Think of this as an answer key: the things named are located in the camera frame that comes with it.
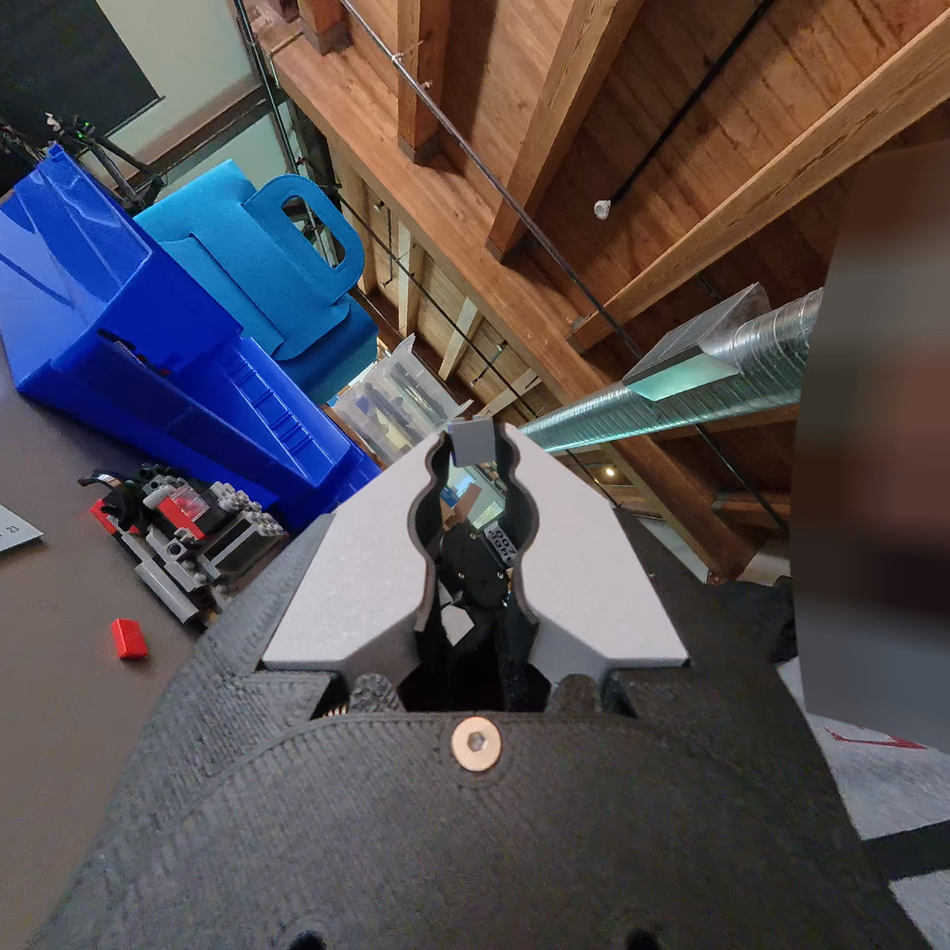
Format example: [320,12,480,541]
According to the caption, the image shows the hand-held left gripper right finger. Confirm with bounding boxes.
[497,422,691,682]

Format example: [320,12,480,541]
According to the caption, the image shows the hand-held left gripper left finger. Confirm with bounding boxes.
[260,430,454,676]

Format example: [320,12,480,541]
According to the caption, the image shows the toy brick truck model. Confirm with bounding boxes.
[78,462,290,624]

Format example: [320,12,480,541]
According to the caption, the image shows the grey-brown desk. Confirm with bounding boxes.
[0,364,331,950]

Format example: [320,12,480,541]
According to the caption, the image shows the clear plastic organizer box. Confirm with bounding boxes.
[330,334,472,469]

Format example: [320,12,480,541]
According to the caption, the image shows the blue plastic bin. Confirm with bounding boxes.
[0,144,383,531]

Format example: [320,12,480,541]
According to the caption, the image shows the brick instruction booklet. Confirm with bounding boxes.
[0,505,44,554]

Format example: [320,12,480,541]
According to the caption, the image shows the blue felt bag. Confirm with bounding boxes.
[135,158,380,405]

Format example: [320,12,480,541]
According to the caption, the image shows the black tripod stands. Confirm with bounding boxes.
[0,111,166,216]

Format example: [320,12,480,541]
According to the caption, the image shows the silver metal air duct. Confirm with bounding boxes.
[520,282,825,455]

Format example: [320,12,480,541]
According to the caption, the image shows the black wall panel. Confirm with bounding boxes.
[0,0,162,141]

